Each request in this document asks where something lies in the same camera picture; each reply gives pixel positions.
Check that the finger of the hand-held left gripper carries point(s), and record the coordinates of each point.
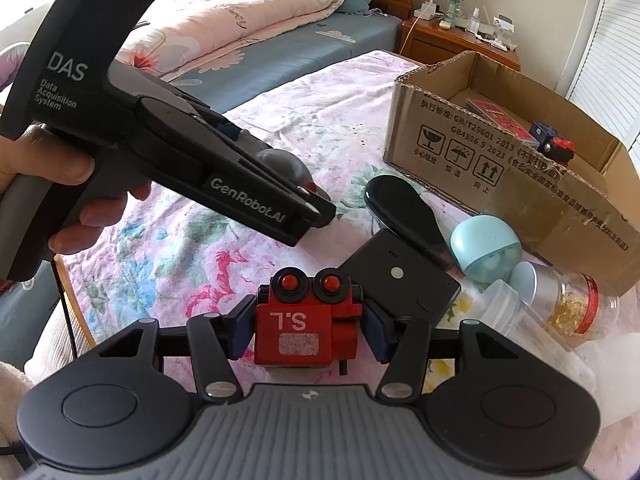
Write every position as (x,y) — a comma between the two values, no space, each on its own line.
(235,160)
(227,131)

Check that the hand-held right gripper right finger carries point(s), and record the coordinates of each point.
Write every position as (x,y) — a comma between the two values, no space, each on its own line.
(376,331)

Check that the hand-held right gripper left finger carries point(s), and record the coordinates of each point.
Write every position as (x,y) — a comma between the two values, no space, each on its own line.
(241,327)

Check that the grey spiky toy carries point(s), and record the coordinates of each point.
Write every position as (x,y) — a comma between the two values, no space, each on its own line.
(280,162)

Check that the red toy robot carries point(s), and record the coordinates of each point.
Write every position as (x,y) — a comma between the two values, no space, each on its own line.
(295,330)

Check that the teal egg-shaped case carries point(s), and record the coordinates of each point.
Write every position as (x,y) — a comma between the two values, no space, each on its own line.
(480,245)

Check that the clear capsule bottle silver cap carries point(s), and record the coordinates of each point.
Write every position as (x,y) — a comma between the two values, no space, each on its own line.
(575,300)

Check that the cardboard box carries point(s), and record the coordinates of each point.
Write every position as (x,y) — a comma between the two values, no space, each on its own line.
(450,130)

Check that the person's left hand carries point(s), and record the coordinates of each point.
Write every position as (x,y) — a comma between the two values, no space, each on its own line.
(50,152)

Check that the black power bank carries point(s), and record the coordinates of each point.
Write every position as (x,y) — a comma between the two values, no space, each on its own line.
(400,280)

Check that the purple floral cloth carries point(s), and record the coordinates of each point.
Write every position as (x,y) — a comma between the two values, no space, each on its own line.
(12,67)

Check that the pink quilt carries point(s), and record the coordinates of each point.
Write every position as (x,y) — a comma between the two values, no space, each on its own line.
(235,25)

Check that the blue bed sheet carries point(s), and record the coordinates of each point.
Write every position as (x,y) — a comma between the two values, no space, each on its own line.
(320,45)

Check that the black oval hand mirror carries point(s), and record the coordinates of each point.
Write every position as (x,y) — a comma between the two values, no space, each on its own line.
(400,205)

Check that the white charger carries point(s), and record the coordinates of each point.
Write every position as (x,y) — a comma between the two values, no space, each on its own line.
(429,9)

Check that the wooden nightstand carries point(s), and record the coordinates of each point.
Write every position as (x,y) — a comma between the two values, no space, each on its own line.
(450,42)

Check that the white fluffy cloth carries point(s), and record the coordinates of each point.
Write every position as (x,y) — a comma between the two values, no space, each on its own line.
(15,410)

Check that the red card box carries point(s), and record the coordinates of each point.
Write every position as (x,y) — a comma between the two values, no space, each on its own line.
(497,115)

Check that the blue toy robot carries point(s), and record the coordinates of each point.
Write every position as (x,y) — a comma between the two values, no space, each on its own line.
(545,135)

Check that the small clear spray bottle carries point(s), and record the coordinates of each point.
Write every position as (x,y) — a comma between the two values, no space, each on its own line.
(475,20)

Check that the white phone stand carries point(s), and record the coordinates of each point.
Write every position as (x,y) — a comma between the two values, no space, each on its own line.
(502,25)

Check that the white louvered door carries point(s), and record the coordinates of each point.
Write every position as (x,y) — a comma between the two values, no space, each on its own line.
(610,50)

